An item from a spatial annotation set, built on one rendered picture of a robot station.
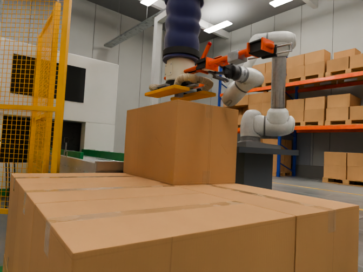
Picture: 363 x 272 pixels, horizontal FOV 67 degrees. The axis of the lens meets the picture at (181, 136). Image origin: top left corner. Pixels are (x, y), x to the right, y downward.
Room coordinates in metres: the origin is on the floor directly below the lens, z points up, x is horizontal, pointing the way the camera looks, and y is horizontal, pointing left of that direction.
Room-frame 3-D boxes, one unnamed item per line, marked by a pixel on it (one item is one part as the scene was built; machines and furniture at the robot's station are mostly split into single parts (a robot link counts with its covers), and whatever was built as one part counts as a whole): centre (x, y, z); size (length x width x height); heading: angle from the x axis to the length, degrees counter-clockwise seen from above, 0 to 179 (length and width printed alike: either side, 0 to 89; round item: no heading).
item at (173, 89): (1.59, 0.11, 1.05); 0.34 x 0.10 x 0.05; 35
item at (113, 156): (3.32, 0.90, 0.60); 1.60 x 0.11 x 0.09; 35
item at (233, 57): (1.26, -0.24, 1.15); 0.07 x 0.07 x 0.04; 35
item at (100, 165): (1.92, 0.24, 0.58); 0.70 x 0.03 x 0.06; 125
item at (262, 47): (1.15, -0.31, 1.16); 0.08 x 0.07 x 0.05; 35
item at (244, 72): (1.56, -0.31, 1.16); 0.09 x 0.06 x 0.09; 35
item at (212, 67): (1.44, -0.12, 1.16); 0.10 x 0.08 x 0.06; 125
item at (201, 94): (1.70, -0.05, 1.05); 0.34 x 0.10 x 0.05; 35
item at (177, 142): (1.64, 0.03, 0.74); 0.60 x 0.40 x 0.40; 34
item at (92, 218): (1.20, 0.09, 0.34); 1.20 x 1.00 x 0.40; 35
